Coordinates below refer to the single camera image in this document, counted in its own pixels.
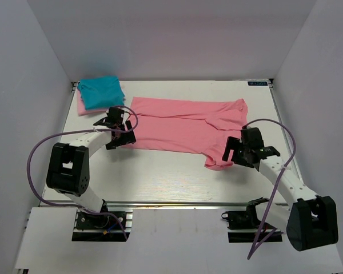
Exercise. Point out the blue table label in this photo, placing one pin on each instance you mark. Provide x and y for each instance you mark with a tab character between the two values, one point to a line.
257	83

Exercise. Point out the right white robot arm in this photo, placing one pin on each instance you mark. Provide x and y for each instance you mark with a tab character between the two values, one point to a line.
309	221

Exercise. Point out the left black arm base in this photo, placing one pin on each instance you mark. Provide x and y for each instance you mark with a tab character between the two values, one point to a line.
102	229

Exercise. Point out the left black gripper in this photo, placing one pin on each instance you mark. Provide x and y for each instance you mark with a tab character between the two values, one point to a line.
128	136

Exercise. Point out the pink t shirt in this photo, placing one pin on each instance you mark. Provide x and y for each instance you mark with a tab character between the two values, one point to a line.
90	101
188	126

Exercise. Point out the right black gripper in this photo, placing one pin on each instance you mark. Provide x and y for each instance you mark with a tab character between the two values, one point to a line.
232	144

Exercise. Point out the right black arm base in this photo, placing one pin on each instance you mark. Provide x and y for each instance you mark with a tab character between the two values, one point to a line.
243	225

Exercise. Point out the folded pink t shirt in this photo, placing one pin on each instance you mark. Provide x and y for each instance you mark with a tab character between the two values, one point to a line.
90	101

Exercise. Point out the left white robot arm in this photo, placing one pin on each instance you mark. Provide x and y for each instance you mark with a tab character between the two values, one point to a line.
69	167

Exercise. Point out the folded teal t shirt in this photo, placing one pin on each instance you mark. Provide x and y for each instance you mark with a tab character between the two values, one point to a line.
107	85

